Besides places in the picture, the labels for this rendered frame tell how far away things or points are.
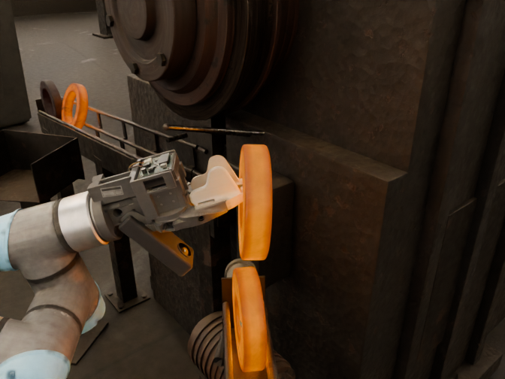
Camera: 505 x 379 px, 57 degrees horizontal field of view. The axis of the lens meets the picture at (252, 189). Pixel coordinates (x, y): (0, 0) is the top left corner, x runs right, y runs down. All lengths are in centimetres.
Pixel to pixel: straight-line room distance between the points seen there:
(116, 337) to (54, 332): 117
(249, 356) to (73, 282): 26
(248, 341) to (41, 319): 27
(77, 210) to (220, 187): 18
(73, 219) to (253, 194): 23
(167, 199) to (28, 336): 22
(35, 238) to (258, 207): 29
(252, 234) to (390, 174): 34
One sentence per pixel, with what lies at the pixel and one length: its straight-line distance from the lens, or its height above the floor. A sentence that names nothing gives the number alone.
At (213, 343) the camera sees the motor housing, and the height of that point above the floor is 52.
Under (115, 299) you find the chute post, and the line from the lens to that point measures 193.
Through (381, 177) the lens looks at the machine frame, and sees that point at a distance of 81.
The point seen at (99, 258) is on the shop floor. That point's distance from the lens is 219.
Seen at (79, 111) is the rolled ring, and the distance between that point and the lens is 185.
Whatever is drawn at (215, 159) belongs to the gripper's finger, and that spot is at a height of 96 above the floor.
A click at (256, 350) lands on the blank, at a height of 71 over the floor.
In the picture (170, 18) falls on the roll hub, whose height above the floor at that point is 111.
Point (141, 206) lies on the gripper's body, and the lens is 60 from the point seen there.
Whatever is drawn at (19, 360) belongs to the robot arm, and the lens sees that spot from 60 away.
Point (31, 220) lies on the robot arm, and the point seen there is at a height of 90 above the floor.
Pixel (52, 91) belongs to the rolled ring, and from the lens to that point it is 203.
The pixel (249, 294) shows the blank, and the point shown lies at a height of 78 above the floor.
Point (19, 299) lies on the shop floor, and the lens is 208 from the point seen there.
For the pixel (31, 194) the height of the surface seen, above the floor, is 60.
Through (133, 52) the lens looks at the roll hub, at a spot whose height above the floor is 102.
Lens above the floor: 121
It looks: 27 degrees down
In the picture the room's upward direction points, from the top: straight up
